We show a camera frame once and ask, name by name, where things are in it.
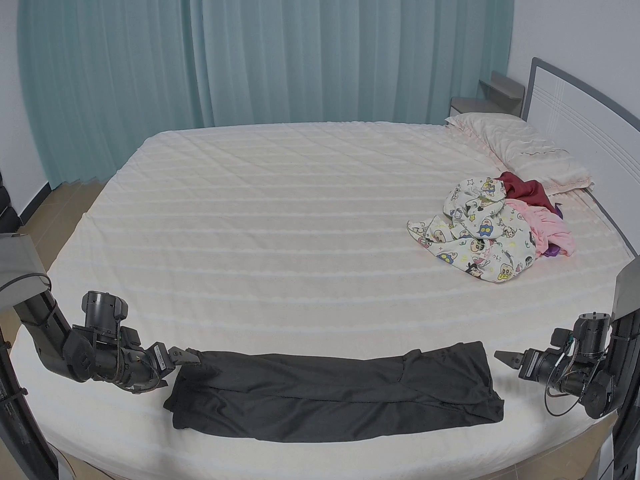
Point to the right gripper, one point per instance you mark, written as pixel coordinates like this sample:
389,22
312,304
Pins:
535,365

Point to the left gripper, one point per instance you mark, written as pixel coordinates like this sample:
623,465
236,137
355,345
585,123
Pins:
150,363

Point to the black T-shirt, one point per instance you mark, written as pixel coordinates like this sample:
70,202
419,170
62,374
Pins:
325,398

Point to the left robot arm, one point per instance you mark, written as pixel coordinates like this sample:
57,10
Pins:
45,328

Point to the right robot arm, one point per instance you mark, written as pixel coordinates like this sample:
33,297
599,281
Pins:
595,333

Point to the bed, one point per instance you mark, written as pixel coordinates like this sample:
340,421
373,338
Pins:
300,218

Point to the purple garment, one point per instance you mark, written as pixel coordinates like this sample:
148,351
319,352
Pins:
552,251

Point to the white printed pyjama top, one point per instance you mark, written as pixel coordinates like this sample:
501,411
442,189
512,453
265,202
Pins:
480,238

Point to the pink garment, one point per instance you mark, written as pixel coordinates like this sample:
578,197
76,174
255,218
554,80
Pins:
550,228

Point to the dark red garment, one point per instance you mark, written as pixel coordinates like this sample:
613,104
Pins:
527,188

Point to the cream pillow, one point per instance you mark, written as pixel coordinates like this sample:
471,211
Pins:
530,150

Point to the black padded chair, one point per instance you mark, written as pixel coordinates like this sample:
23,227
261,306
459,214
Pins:
7,200

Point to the grey bedside table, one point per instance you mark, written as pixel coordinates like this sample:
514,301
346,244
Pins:
495,98

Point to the blue-green curtain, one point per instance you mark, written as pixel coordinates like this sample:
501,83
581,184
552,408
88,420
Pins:
350,43
115,68

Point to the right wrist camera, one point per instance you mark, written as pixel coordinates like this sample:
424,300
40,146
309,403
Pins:
560,339

